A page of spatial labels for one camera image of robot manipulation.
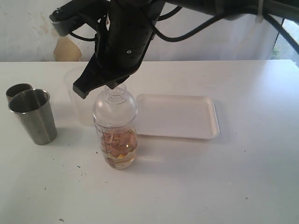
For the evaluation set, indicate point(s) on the clear plastic shaker cup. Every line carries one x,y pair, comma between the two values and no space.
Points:
102,129

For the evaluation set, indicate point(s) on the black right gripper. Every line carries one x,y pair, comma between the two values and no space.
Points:
124,39

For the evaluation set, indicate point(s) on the stainless steel cup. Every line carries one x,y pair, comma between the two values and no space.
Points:
32,108

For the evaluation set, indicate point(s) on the white rectangular plastic tray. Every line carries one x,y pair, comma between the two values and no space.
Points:
192,117

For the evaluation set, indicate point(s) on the brown wooden cup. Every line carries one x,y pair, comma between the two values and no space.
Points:
16,89

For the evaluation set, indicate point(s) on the clear dome shaker lid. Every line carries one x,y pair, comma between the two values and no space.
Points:
114,107

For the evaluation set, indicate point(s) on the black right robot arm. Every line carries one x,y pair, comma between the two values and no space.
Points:
218,9

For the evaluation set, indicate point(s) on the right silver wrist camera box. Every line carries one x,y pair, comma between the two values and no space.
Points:
76,13

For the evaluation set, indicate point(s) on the translucent white plastic cup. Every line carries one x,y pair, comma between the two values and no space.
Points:
83,107

